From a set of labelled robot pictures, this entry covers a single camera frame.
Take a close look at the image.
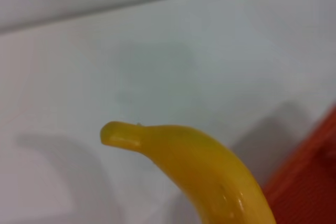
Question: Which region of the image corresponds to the yellow banana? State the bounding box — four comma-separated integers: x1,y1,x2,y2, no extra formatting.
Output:
100,121,277,224

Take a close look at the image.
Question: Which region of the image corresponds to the orange woven plastic basket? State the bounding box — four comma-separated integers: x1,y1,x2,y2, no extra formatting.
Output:
262,104,336,224

